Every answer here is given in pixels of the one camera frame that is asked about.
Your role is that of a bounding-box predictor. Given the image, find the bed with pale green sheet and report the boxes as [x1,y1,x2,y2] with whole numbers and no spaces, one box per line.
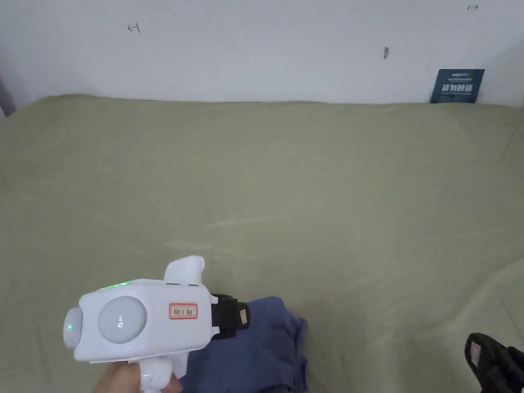
[0,94,524,393]

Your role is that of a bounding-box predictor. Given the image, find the dark blue garment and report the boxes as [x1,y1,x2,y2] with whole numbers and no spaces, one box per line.
[179,296,309,393]

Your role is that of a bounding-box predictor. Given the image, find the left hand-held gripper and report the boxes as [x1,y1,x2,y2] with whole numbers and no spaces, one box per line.
[62,255,251,393]

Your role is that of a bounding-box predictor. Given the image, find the person's left hand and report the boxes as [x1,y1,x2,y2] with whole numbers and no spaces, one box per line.
[91,362,183,393]

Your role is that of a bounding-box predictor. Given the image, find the dark teal printed card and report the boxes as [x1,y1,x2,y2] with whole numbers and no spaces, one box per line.
[429,68,486,104]

